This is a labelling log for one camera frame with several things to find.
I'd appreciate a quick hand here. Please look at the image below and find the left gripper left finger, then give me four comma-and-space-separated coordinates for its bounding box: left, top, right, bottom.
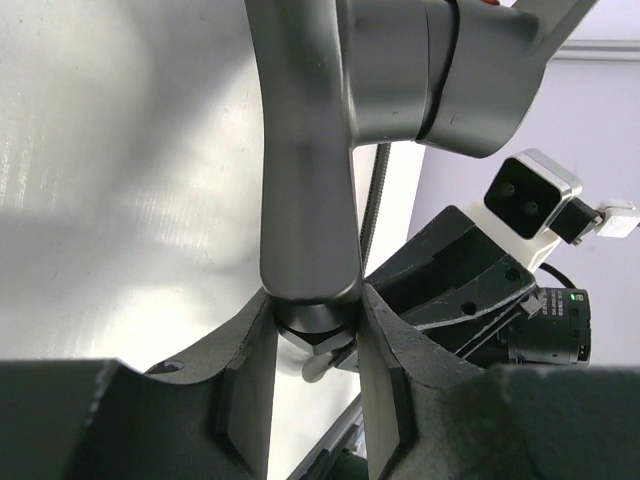
1, 292, 277, 479

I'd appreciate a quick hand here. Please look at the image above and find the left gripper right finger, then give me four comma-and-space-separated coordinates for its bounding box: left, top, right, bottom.
357, 287, 639, 479

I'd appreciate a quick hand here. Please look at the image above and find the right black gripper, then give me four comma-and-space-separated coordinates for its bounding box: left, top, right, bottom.
367, 206, 591, 367

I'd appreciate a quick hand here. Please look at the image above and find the black corrugated shower hose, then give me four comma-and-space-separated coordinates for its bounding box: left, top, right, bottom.
360, 142, 392, 271

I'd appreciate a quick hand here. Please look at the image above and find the dark grey faucet mixer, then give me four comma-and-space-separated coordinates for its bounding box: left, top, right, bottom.
246, 1, 593, 382

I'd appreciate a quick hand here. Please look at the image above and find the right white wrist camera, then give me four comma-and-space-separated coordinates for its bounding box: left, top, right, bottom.
465, 149, 639, 273

